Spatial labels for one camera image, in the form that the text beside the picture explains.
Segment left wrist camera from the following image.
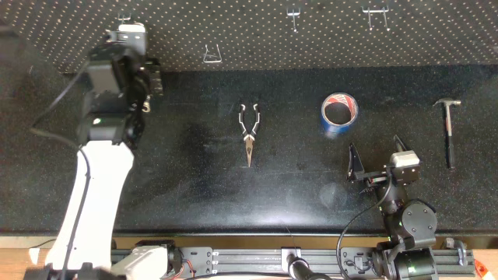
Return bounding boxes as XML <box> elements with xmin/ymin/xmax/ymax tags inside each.
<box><xmin>116</xmin><ymin>23</ymin><xmax>148</xmax><ymax>55</ymax></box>

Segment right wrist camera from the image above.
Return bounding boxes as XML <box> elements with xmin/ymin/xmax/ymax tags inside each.
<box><xmin>388</xmin><ymin>150</ymin><xmax>423</xmax><ymax>186</ymax></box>

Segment black pegboard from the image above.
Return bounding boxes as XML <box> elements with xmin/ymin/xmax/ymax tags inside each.
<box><xmin>0</xmin><ymin>0</ymin><xmax>498</xmax><ymax>75</ymax></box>

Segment black cable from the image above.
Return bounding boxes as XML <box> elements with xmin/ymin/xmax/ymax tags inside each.
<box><xmin>335</xmin><ymin>174</ymin><xmax>394</xmax><ymax>280</ymax></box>
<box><xmin>30</xmin><ymin>58</ymin><xmax>93</xmax><ymax>180</ymax></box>

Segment mounting rail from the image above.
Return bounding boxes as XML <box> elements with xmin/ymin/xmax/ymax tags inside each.
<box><xmin>110</xmin><ymin>237</ymin><xmax>478</xmax><ymax>280</ymax></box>

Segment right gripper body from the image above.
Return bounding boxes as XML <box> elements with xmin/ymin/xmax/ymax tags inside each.
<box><xmin>349</xmin><ymin>169</ymin><xmax>391</xmax><ymax>194</ymax></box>

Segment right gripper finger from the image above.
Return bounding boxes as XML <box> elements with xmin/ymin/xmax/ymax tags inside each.
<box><xmin>392</xmin><ymin>135</ymin><xmax>410</xmax><ymax>154</ymax></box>
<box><xmin>346</xmin><ymin>142</ymin><xmax>366</xmax><ymax>182</ymax></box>

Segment hammer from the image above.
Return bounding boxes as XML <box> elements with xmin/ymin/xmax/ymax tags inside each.
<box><xmin>433</xmin><ymin>97</ymin><xmax>462</xmax><ymax>170</ymax></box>

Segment roll of blue tape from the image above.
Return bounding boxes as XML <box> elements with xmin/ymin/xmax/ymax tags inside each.
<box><xmin>320</xmin><ymin>92</ymin><xmax>359</xmax><ymax>139</ymax></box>

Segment black and white pliers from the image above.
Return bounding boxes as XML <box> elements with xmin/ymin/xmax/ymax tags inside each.
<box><xmin>237</xmin><ymin>103</ymin><xmax>261</xmax><ymax>169</ymax></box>

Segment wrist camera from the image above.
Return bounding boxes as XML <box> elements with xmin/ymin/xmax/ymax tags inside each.
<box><xmin>116</xmin><ymin>23</ymin><xmax>148</xmax><ymax>55</ymax></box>
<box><xmin>388</xmin><ymin>150</ymin><xmax>423</xmax><ymax>186</ymax></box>

